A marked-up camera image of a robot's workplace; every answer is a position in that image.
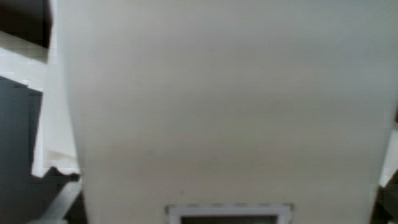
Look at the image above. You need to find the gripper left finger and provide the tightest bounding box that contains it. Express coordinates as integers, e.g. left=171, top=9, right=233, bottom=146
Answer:
left=36, top=177, right=88, bottom=224

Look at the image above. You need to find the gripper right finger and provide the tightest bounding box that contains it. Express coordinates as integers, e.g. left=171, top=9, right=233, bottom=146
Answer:
left=372, top=185, right=398, bottom=224

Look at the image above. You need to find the small white cube block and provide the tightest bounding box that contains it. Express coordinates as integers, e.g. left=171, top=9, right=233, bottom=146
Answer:
left=56, top=0, right=398, bottom=224

